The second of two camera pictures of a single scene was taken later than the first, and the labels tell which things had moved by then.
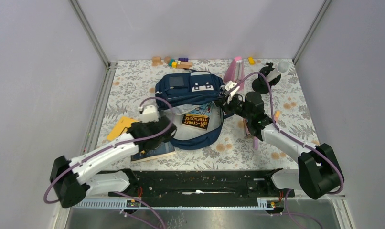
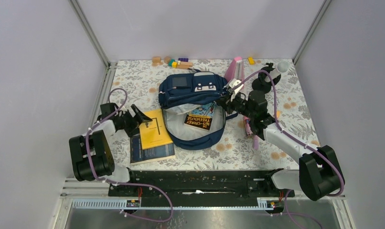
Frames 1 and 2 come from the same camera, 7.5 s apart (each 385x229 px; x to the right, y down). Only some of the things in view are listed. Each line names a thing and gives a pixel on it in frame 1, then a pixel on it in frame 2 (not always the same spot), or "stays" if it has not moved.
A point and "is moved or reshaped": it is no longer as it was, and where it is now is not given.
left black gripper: x=149 y=124 to x=134 y=129
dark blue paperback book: x=165 y=149 stays
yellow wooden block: x=251 y=61 stays
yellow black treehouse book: x=199 y=117 stays
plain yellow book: x=121 y=123 is moved or reshaped
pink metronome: x=234 y=71 stays
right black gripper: x=227 y=105 stays
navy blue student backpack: x=186 y=91 is moved or reshaped
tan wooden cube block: x=156 y=59 stays
